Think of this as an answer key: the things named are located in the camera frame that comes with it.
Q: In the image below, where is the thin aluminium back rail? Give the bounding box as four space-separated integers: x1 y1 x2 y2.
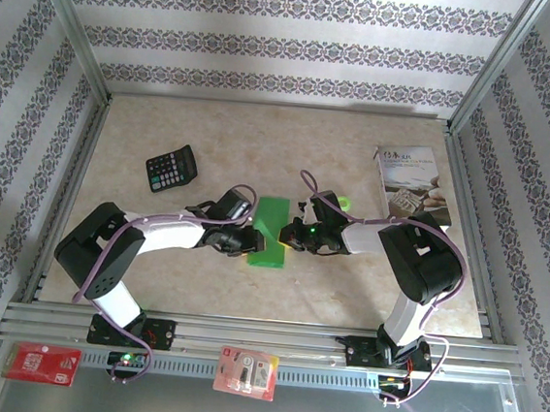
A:
108 83 453 128

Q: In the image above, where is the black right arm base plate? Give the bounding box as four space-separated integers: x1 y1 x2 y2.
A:
342 333 437 377

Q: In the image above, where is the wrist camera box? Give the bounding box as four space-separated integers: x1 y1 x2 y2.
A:
296 188 348 226
212 185 259 228

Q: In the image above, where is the pink blister pack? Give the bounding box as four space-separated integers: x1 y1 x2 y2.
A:
210 343 281 403

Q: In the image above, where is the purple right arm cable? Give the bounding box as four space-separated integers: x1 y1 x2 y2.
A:
277 169 476 412

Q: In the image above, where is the aluminium side rail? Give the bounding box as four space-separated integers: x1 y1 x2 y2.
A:
425 128 526 347
20 88 116 310

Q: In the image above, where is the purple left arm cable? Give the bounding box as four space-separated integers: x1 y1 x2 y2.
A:
64 169 260 396

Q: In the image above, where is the grey slotted cable duct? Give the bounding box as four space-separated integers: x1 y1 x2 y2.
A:
79 346 386 396

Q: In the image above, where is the small controller board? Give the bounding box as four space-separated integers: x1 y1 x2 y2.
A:
376 372 413 394
107 349 149 371

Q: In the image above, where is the book with photo cover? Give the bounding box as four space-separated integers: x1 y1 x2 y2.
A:
366 141 461 232

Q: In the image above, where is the black calculator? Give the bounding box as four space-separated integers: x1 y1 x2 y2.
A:
142 141 202 199

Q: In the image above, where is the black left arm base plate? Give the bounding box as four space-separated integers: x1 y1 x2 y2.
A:
85 311 178 353

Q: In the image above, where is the green paper sheet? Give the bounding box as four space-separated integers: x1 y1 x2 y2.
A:
245 193 293 270

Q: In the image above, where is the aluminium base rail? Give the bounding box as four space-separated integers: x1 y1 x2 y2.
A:
0 294 529 390

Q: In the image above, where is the aluminium frame post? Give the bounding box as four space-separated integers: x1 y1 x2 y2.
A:
15 0 125 104
444 0 550 144

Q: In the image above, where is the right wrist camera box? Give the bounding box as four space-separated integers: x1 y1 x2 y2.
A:
296 188 348 226

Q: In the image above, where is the red flat package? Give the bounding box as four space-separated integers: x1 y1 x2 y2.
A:
0 338 83 389

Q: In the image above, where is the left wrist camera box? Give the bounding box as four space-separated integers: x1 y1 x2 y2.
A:
212 185 259 228

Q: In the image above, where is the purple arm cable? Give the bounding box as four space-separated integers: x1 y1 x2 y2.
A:
64 169 260 396
277 169 476 412

